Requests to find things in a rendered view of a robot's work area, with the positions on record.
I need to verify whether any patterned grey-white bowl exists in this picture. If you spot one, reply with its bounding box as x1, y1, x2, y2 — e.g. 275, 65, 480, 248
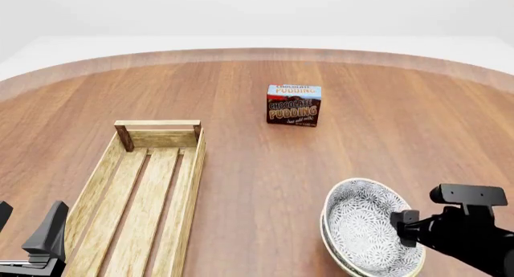
320, 216, 425, 277
320, 177, 426, 275

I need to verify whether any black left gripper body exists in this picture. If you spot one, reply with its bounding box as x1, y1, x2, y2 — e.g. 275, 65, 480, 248
0, 253, 67, 277

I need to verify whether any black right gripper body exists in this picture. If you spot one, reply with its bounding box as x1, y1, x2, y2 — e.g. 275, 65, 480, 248
390, 210, 421, 248

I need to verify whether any flat black plate on stalk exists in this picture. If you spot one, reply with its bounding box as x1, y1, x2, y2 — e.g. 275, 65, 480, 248
429, 183, 508, 218

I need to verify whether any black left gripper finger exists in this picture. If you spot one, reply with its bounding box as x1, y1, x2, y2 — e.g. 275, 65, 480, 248
21, 200, 70, 261
0, 200, 14, 234

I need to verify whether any chocolate pudding box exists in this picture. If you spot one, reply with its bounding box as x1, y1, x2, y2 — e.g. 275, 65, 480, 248
265, 84, 324, 128

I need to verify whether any wooden slat tray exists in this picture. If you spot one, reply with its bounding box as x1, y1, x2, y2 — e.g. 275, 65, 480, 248
63, 119, 207, 277

